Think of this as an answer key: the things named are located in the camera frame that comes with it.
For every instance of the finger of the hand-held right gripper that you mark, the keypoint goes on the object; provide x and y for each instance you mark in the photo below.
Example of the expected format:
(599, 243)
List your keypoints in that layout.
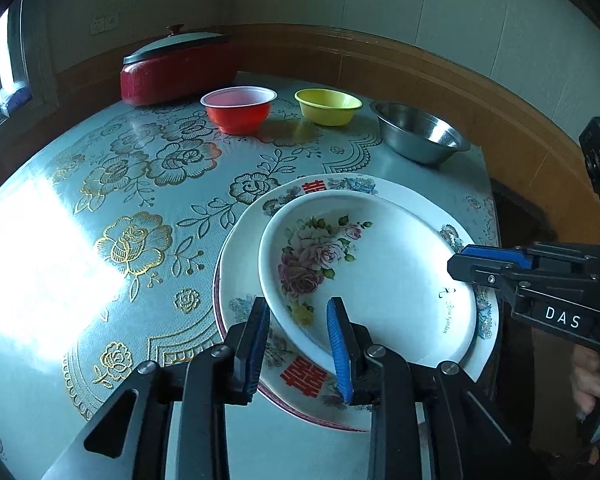
(480, 272)
(500, 255)

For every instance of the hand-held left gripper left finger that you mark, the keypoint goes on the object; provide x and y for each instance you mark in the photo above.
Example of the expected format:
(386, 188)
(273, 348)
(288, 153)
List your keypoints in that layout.
(252, 360)

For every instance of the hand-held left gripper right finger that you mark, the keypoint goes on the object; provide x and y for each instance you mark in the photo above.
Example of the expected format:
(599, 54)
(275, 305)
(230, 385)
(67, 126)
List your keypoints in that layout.
(337, 355)

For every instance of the large plate purple floral rim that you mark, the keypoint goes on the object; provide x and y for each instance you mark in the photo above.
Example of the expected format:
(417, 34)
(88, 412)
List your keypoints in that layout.
(290, 406)

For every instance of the white plate pink rose print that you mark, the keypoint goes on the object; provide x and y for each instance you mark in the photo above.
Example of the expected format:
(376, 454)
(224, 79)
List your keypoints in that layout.
(390, 270)

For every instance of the white plate red character print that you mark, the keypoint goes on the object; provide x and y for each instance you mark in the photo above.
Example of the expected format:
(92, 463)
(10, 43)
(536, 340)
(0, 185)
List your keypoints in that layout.
(250, 240)

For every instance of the stainless steel bowl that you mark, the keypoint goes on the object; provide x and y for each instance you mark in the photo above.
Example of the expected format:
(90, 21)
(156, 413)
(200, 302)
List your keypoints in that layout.
(420, 135)

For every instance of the yellow plastic bowl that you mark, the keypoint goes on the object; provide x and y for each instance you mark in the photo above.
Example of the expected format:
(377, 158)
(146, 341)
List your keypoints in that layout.
(327, 107)

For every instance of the red plastic bowl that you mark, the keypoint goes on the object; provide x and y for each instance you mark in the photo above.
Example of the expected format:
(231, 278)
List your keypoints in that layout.
(240, 112)

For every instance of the person's right hand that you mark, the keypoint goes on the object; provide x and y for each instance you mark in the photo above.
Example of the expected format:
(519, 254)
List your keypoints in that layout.
(587, 375)

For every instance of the red cooking pot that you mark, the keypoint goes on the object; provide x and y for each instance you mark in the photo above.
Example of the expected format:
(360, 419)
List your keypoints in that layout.
(175, 77)

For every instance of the grey pot lid red knob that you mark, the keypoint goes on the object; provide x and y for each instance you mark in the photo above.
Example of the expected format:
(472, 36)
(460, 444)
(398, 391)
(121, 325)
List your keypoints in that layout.
(180, 42)

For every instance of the blue and white packet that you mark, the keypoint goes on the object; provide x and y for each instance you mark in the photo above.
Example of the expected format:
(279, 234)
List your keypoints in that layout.
(16, 97)

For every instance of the window with white frame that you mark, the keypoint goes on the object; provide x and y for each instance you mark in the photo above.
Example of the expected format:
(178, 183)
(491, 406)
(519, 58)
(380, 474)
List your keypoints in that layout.
(0, 60)

